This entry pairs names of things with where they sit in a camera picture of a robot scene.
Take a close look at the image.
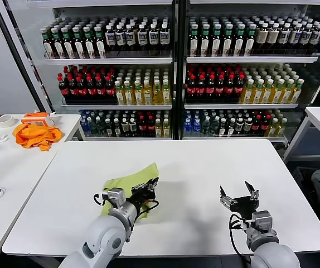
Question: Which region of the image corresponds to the black slanted door frame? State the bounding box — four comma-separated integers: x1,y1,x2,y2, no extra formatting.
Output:
0,0,48,113

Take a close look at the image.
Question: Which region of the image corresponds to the black left camera cable loop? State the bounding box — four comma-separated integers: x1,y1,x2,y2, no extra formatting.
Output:
93,192,110,207

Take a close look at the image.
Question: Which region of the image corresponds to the dark bottle beige label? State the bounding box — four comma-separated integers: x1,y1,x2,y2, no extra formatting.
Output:
266,23,280,55
255,23,270,55

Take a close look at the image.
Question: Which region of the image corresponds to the beige tape roll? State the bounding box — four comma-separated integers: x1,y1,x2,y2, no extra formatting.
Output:
0,114,17,128

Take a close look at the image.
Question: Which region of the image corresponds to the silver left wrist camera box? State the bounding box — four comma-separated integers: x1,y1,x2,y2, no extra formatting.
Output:
107,188,127,209

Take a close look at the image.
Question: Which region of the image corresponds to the orange and white box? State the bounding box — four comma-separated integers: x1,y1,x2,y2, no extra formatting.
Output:
20,112,55,128

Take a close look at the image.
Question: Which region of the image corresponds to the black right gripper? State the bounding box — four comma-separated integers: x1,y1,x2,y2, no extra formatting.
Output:
219,181,260,220

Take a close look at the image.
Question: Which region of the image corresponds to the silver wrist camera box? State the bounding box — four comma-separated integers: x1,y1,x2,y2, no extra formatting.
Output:
107,188,127,209
251,210,274,234

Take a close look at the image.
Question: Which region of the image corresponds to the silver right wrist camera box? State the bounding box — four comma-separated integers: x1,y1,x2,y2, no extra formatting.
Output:
251,210,274,234

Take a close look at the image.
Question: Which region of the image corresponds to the crumpled orange cloth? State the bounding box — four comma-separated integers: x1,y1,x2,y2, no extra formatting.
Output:
12,123,63,152

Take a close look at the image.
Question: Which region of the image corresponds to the black cabinet centre post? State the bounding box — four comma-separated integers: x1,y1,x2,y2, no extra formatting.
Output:
172,0,189,140

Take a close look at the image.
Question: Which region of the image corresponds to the dark bottle green cap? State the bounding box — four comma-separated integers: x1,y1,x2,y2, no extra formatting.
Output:
189,23,200,58
211,23,222,58
222,23,234,58
83,26,96,59
200,23,211,58
51,27,65,60
94,26,107,59
41,27,55,60
234,23,246,58
72,26,86,59
244,23,257,58
61,26,75,59

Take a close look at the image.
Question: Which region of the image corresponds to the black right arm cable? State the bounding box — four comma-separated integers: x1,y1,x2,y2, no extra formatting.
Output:
228,213,251,265

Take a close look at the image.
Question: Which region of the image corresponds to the dark bottle blue white label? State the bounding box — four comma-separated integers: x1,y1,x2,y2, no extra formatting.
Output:
299,23,314,55
148,23,160,58
309,24,320,54
125,24,137,58
137,24,149,58
277,23,292,55
159,23,171,58
115,24,127,58
288,23,303,55
105,25,117,58

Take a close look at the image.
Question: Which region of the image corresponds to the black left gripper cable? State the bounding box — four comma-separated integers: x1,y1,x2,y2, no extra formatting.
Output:
137,199,160,216

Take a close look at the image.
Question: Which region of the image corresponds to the glass drinks display cabinet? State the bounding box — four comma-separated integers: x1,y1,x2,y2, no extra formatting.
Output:
2,0,320,143

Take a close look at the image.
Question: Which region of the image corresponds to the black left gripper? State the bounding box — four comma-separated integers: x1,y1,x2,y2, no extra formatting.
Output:
129,178,159,207

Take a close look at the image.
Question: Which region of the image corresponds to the green T-shirt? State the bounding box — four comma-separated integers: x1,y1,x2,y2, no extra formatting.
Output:
100,162,161,223

